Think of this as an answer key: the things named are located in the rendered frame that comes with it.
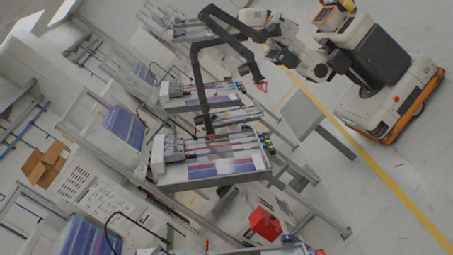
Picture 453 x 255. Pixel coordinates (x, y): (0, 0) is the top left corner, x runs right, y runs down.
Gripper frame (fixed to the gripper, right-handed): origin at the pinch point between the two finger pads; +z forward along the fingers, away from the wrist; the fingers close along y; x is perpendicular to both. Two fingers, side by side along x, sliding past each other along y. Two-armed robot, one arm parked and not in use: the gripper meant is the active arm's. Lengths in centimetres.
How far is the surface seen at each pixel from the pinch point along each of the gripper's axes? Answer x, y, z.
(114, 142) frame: -58, 48, -35
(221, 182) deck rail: 0, 60, 3
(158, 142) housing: -37.4, 7.6, -11.0
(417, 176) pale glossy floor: 120, 72, 25
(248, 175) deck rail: 17, 60, 2
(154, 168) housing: -40, 40, -8
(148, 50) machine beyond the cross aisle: -73, -441, 10
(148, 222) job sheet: -51, 60, 18
